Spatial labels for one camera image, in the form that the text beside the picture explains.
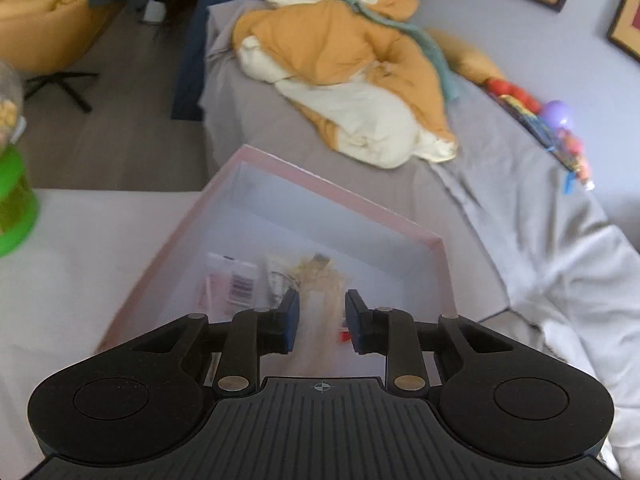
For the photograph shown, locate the yellow white snack packet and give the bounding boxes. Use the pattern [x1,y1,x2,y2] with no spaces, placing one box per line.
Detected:
[265,253,333,307]

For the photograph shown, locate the pink cardboard box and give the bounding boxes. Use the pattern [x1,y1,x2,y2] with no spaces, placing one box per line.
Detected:
[95,144,458,378]

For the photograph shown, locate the red plush toy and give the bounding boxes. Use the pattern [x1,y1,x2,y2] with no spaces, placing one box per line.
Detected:
[482,77,543,113]

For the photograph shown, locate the yellow armchair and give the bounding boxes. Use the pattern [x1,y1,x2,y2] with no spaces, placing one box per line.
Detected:
[0,0,126,114]

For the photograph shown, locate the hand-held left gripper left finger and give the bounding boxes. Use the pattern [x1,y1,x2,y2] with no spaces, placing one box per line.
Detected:
[132,290,301,396]

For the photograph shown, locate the colourful toy pile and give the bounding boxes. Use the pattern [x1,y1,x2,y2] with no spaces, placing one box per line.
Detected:
[495,95,597,192]

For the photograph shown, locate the dark blue bed frame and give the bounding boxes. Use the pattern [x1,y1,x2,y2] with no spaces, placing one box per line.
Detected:
[171,0,312,121]

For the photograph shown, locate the purple toy ball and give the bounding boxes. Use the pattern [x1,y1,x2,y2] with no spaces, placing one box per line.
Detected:
[542,100,574,131]

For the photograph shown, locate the white rice cracker packet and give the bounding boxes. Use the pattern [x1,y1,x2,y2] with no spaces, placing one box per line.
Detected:
[202,252,261,321]

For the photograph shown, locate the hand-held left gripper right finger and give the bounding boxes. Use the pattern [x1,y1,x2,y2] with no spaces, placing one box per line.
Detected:
[345,288,506,397]

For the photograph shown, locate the yellow pillow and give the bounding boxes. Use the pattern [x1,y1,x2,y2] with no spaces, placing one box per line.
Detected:
[425,29,507,86]

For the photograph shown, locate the green candy dispenser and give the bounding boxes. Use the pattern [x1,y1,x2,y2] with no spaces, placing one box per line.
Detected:
[0,60,41,259]

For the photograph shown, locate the grey bed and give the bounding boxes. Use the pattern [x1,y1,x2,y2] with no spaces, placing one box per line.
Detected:
[197,0,640,480]

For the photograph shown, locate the orange and cream duvet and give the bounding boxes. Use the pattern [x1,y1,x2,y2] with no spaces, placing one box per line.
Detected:
[232,0,459,170]

